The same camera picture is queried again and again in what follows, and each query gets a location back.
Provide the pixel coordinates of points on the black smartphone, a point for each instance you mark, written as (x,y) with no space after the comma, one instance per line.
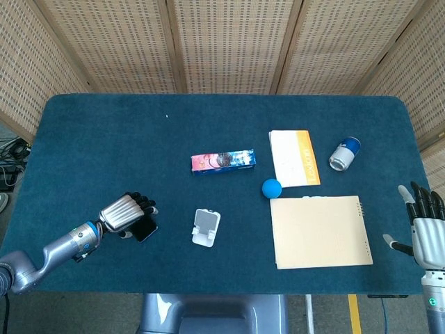
(144,229)

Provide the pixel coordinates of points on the blue cookie box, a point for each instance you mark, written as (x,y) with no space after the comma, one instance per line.
(223,161)

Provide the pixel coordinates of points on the white phone stand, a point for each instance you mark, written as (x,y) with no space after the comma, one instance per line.
(206,228)

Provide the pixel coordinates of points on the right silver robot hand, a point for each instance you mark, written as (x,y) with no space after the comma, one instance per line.
(424,229)

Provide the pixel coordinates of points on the beige spiral notebook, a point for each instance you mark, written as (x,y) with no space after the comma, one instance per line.
(320,232)

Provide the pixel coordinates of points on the blue and silver can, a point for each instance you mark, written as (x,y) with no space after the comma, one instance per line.
(344,153)

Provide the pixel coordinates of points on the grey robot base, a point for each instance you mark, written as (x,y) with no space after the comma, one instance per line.
(212,313)

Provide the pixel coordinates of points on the woven bamboo folding screen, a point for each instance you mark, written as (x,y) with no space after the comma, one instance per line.
(222,45)

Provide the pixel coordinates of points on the blue ball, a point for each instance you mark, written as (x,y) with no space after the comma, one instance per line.
(271,188)

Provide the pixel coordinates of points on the dark teal table cloth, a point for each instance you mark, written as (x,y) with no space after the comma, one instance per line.
(222,139)

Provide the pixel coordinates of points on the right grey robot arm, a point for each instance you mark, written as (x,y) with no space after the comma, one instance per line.
(432,299)

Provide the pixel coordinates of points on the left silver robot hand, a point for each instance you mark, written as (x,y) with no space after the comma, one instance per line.
(118,213)

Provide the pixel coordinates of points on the white and orange booklet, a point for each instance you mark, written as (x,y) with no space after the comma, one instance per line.
(293,158)

